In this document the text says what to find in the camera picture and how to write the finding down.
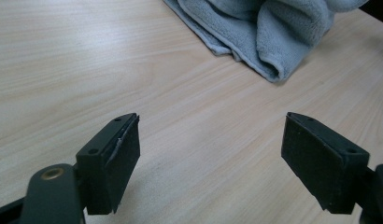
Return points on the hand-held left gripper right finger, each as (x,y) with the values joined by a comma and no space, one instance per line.
(320,168)

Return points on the light blue towel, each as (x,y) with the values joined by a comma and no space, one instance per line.
(273,34)

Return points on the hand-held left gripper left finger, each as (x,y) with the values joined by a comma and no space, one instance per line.
(118,168)

